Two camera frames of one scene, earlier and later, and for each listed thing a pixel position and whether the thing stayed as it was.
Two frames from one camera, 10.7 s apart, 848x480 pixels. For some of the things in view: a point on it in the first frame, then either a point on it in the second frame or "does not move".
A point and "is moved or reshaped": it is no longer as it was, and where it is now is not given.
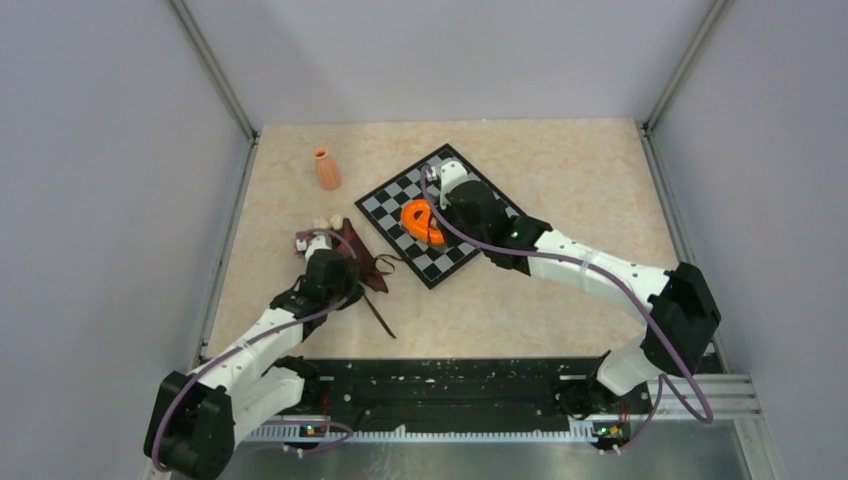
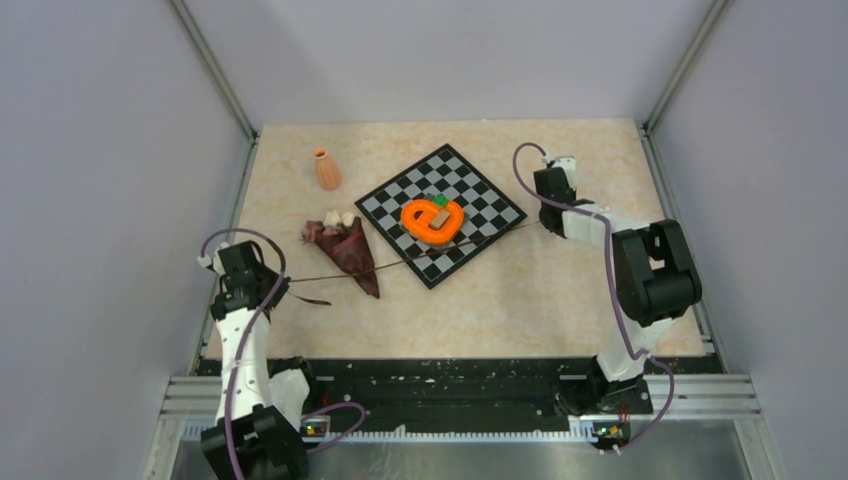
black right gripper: x=447 y=209 -> x=574 y=192
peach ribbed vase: x=328 y=172 does not move
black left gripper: x=356 y=295 -> x=271 y=272
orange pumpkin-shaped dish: x=419 y=227 does not move
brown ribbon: x=393 y=259 is moved or reshaped
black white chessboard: x=384 y=207 does not move
